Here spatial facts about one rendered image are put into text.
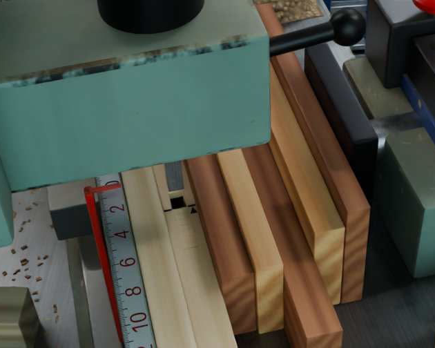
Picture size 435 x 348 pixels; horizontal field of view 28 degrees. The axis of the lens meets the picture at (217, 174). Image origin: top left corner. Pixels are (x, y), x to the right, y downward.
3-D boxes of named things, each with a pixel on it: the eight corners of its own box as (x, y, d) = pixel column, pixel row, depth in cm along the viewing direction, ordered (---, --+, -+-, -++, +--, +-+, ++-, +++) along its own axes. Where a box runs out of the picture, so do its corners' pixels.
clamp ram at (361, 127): (462, 228, 53) (486, 117, 46) (345, 254, 52) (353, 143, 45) (407, 134, 59) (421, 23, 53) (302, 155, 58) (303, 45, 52)
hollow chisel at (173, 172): (184, 189, 50) (176, 124, 47) (168, 192, 50) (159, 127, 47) (181, 179, 51) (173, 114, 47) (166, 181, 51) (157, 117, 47)
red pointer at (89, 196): (150, 337, 59) (121, 188, 49) (119, 343, 59) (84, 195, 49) (148, 327, 60) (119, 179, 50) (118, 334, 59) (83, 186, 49)
